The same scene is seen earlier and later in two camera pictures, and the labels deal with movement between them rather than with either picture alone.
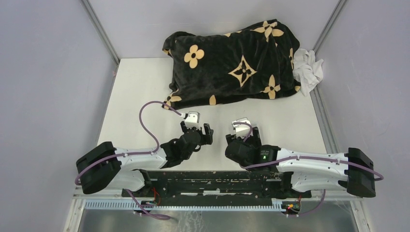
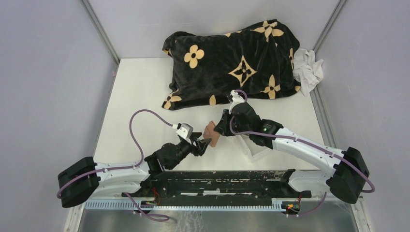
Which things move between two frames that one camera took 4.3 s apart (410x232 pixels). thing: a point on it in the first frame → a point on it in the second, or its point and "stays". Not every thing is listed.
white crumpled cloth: [307, 69] stays
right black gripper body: [254, 141] → [237, 127]
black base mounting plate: [215, 185] stays
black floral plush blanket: [257, 61] stays
